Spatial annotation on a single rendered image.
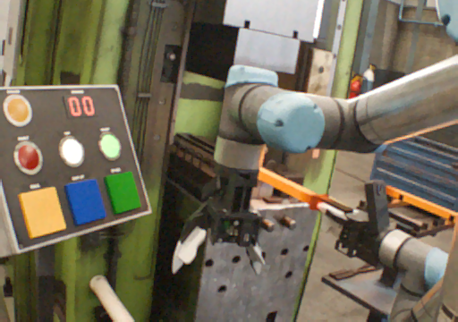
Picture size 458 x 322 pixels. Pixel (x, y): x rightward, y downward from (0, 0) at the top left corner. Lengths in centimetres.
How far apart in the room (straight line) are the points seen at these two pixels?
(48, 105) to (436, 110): 65
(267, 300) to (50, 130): 87
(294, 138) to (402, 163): 462
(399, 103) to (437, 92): 6
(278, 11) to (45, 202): 76
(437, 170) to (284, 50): 384
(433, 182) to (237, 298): 382
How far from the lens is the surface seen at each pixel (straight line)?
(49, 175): 84
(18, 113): 84
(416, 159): 509
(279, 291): 147
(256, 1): 121
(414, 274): 91
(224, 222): 73
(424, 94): 56
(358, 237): 100
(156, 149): 129
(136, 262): 140
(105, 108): 97
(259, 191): 133
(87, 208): 87
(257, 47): 122
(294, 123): 59
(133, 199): 95
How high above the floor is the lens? 132
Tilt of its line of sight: 14 degrees down
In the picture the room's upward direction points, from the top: 10 degrees clockwise
